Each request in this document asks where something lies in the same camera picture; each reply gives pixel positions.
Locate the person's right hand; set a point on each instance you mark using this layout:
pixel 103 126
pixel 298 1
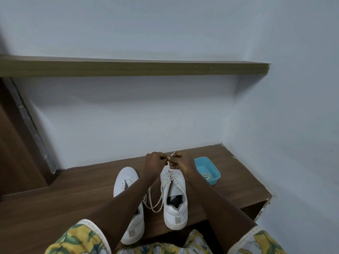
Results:
pixel 184 164

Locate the person's right forearm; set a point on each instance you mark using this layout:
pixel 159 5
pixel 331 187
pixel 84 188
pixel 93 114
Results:
pixel 225 211

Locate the person's left hand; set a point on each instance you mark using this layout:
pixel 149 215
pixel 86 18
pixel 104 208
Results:
pixel 155 162

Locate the wooden wall shelf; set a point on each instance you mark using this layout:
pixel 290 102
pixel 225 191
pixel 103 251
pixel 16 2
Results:
pixel 132 68

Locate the person's left forearm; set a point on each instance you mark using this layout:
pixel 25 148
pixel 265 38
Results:
pixel 121 208

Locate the white sneaker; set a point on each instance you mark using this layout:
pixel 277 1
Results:
pixel 174 216
pixel 127 174

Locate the cream shoelace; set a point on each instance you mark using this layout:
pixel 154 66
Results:
pixel 207 176
pixel 156 206

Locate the blue plastic basket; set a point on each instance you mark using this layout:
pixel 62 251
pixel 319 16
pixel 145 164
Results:
pixel 212 179

